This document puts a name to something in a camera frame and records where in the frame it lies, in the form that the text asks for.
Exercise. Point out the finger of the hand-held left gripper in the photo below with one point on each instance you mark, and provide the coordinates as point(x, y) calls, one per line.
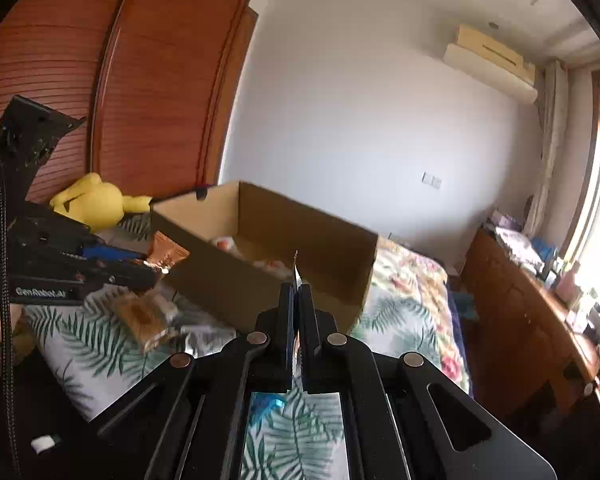
point(125, 275)
point(112, 252)

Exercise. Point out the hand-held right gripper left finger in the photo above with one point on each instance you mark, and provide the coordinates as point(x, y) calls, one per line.
point(220, 375)

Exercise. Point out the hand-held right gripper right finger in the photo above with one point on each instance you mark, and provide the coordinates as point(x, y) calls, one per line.
point(380, 400)

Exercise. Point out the white barcode snack packet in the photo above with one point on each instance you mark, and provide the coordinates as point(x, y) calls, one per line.
point(202, 337)

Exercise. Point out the orange silver snack packet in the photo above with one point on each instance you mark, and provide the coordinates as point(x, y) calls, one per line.
point(165, 255)

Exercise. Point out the dark brown snack packet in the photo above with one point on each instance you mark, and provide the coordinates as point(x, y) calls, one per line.
point(142, 317)

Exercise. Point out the blue candy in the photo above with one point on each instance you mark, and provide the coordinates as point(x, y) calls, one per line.
point(270, 402)

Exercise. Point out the brown cardboard box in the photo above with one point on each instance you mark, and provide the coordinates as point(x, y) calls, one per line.
point(220, 285)

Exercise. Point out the yellow plush toy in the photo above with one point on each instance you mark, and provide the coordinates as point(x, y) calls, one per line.
point(95, 200)

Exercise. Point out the long wooden cabinet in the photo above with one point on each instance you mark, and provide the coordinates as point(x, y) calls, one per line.
point(510, 310)

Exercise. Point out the wooden slatted wardrobe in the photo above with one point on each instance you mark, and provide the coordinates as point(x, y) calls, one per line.
point(170, 85)

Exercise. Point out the folded printed cloth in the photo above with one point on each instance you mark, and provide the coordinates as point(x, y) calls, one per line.
point(517, 247)

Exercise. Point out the blue packet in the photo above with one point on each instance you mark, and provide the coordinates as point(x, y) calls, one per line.
point(545, 252)

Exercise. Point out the pale patterned curtain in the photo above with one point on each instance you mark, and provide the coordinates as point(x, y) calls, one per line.
point(550, 150)

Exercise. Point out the white wall switch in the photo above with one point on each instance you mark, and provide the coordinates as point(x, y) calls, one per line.
point(432, 180)

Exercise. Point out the white wall air conditioner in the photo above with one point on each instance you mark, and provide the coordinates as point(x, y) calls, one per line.
point(485, 67)

